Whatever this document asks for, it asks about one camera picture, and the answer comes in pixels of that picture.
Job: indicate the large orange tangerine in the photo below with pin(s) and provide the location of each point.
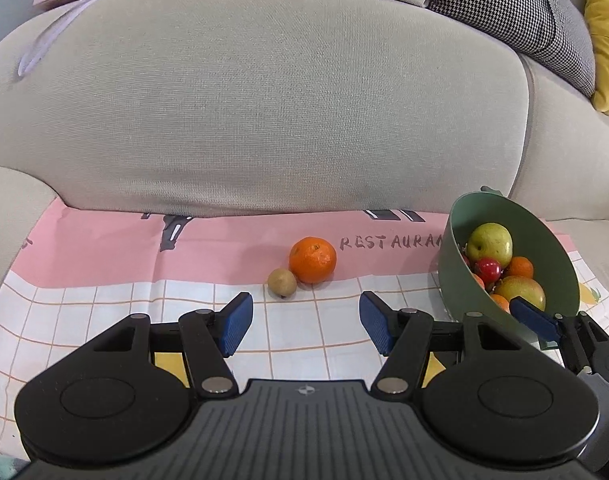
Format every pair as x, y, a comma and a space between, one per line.
479, 280

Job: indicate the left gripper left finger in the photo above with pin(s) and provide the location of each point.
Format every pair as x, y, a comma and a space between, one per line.
133, 388

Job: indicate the yellow green apple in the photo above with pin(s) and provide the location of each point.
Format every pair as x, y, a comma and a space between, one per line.
490, 240

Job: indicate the green plastic bowl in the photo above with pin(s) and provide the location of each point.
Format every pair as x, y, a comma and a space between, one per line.
532, 238

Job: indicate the lilac ribbon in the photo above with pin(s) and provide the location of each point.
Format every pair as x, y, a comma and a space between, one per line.
31, 58

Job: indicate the beige sofa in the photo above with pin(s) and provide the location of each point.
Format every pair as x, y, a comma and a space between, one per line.
212, 107

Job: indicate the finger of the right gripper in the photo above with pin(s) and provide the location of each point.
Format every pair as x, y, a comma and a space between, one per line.
545, 326

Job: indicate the houndstooth cushion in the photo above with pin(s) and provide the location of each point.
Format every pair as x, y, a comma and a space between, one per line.
551, 32

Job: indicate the pink checkered tablecloth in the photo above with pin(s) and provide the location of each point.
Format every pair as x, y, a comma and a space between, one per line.
80, 272

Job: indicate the brown longan fruit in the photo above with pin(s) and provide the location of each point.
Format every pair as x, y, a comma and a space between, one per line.
282, 283

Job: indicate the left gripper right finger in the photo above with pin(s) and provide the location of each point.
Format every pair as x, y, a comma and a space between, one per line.
480, 391

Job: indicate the yellow red apple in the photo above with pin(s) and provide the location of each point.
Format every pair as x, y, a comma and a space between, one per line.
519, 286

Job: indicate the small tangerine in bowl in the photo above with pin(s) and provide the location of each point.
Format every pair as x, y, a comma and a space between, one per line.
520, 266

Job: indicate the right orange tangerine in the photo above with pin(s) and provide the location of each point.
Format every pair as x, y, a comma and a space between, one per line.
312, 260

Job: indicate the small red tomato with stem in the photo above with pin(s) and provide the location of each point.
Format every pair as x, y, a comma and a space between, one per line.
489, 269

